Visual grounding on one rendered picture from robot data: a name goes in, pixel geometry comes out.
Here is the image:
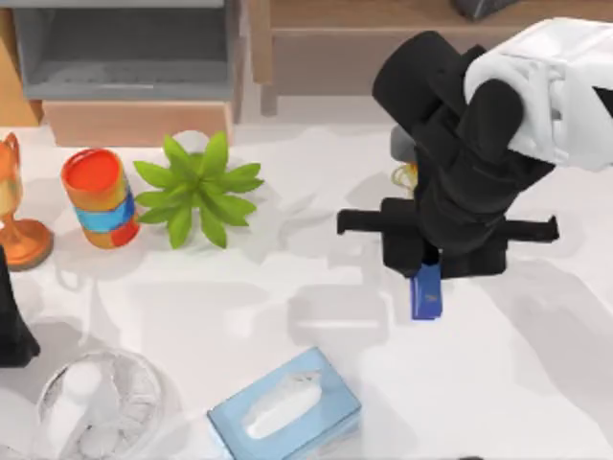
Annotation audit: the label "small blue box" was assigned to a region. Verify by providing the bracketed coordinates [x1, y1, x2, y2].
[410, 261, 444, 322]

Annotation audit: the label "pale grey rounded box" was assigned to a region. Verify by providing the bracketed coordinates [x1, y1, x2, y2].
[390, 126, 419, 163]

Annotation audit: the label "light blue tissue box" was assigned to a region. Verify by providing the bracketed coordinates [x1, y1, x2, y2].
[206, 346, 364, 460]

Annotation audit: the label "green plant in white pot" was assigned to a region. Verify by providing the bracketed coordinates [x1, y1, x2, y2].
[132, 129, 265, 251]

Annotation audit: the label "wooden shelf unit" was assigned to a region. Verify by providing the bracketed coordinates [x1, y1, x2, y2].
[247, 0, 613, 117]

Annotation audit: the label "dark grey object on shelf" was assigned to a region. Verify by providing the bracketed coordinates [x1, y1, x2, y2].
[453, 0, 521, 24]

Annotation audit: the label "pale wooden drawer front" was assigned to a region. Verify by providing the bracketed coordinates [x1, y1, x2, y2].
[41, 99, 233, 148]

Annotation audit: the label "orange blue yellow can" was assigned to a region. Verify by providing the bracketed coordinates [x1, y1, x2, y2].
[60, 148, 142, 250]

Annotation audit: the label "grey cabinet with dark inside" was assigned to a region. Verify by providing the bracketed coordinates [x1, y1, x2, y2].
[11, 0, 246, 116]

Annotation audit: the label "white round desk fan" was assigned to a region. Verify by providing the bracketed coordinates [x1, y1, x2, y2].
[35, 348, 169, 460]

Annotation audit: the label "orange trophy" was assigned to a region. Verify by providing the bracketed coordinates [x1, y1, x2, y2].
[0, 132, 55, 272]

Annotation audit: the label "wooden cupboard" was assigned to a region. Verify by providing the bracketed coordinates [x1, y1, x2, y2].
[0, 8, 45, 129]

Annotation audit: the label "yellow wire loops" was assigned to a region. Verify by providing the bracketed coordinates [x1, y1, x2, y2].
[391, 161, 420, 195]

